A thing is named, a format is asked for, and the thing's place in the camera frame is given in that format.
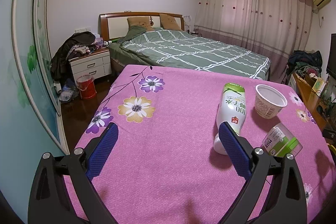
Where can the white green drink bottle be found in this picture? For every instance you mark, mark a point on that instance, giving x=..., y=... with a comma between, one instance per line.
x=232, y=108

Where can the left brown pillow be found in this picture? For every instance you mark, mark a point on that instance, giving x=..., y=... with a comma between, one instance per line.
x=142, y=21

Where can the brown pillow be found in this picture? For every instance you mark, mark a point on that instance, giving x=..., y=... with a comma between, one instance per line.
x=169, y=22
x=142, y=21

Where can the clear green label cup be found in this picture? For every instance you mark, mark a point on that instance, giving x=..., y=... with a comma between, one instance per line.
x=279, y=141

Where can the pile of clothes on desk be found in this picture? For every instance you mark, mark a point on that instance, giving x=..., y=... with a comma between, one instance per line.
x=301, y=61

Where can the red bucket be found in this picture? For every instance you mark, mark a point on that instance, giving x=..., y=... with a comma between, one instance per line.
x=86, y=86

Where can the dark clothes on nightstand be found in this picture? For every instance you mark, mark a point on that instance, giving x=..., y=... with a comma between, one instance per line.
x=60, y=66

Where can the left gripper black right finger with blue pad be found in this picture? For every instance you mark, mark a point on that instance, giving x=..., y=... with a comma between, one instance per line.
x=273, y=191

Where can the white nightstand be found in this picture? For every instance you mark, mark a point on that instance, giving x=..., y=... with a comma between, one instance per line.
x=96, y=64

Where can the right brown pillow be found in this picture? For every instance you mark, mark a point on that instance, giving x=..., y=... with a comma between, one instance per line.
x=169, y=22

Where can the black television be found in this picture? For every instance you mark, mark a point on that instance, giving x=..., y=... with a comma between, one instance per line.
x=331, y=64

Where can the bed with green plaid duvet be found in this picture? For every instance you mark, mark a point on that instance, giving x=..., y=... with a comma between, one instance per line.
x=177, y=49

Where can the pink floral tablecloth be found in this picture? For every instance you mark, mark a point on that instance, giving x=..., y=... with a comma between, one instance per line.
x=163, y=168

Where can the sliding wardrobe door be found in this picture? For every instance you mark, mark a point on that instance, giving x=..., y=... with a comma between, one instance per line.
x=31, y=119

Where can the pink curtain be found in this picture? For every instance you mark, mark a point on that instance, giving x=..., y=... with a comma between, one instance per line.
x=272, y=28

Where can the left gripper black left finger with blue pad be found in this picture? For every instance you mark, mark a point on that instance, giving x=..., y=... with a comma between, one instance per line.
x=62, y=189

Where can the white yogurt tub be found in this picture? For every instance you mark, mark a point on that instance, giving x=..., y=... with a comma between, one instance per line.
x=269, y=101

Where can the wooden desk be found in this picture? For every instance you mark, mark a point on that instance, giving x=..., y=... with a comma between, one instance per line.
x=311, y=102

